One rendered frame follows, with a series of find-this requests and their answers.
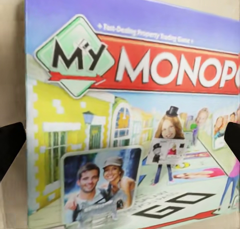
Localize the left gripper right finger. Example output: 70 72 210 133
224 121 240 161

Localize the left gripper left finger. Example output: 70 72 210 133
0 122 27 182

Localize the board game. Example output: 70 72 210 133
24 0 240 229

